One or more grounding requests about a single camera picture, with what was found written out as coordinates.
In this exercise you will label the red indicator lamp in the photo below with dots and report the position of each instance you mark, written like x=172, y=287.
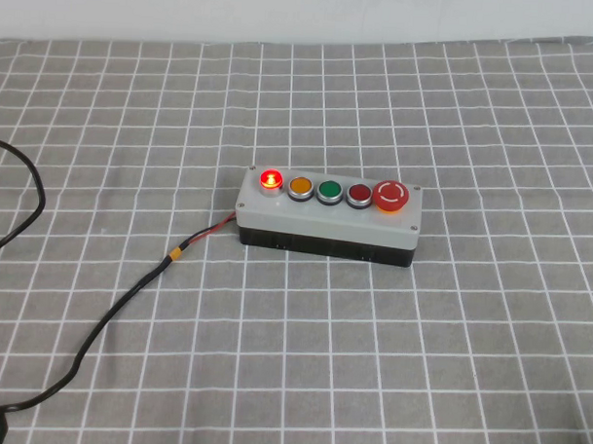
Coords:
x=271, y=179

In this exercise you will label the yellow push button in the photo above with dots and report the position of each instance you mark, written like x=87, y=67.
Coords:
x=300, y=186

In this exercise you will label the grey checked tablecloth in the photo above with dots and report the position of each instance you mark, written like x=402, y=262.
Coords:
x=418, y=358

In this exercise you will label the red emergency stop mushroom button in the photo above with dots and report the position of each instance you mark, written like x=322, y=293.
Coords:
x=390, y=195

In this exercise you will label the dark red push button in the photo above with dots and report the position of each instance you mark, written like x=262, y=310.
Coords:
x=359, y=193

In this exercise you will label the green push button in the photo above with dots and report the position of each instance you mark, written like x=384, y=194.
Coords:
x=330, y=189

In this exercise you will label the grey black button control box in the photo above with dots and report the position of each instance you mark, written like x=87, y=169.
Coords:
x=325, y=225

